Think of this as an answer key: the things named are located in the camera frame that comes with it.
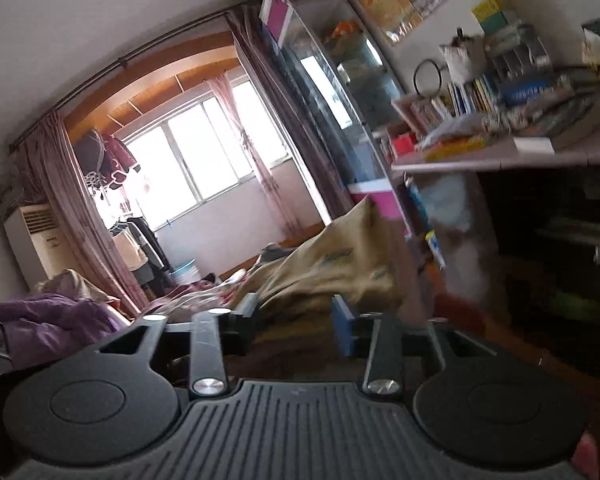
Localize cluttered desk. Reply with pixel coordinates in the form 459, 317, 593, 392
389, 115, 600, 281

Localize black ring on stand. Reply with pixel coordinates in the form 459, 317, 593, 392
412, 59, 444, 99

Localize yellow wall poster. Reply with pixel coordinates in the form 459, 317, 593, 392
350, 0, 425, 47

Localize row of books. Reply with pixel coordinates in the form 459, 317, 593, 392
405, 72, 508, 131

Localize blue bucket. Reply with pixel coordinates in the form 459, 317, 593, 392
170, 258, 202, 287

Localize yellow box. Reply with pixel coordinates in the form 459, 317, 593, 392
424, 136, 487, 163

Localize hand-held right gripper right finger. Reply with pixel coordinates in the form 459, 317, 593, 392
331, 295, 487, 398

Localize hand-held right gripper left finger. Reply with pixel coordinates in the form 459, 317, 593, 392
95, 292, 261, 398

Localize white standing air conditioner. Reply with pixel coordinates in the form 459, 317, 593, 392
4, 203, 77, 291

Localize purple duvet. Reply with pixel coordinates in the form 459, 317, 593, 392
0, 270, 123, 370

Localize pink patterned curtain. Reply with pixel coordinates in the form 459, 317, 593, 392
17, 110, 151, 315

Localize sheer pink curtain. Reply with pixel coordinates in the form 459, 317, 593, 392
207, 74, 302, 237

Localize curtain rod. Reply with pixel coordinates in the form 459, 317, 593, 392
7, 2, 263, 155

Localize glass display cabinet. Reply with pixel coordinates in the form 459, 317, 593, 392
257, 0, 418, 238

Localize brown patterned curtain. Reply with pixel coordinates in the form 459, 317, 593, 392
225, 4, 363, 231

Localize yellow printed pajama top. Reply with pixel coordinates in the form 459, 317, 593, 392
250, 194, 416, 328

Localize hanging clothes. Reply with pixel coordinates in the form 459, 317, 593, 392
74, 127, 173, 288

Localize pink floral bedsheet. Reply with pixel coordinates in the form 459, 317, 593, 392
140, 255, 281, 323

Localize window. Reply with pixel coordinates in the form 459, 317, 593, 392
122, 80, 292, 228

